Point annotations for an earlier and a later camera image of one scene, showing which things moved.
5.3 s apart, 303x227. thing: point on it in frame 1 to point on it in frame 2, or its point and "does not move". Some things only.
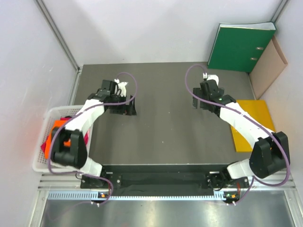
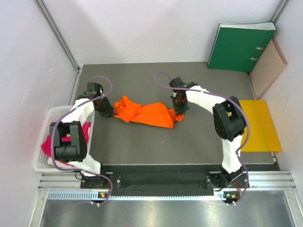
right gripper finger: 197,92 to 178,114
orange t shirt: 57,124 to 156,114
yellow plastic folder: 257,109 does not move
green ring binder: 239,47 does not move
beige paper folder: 267,69 does not move
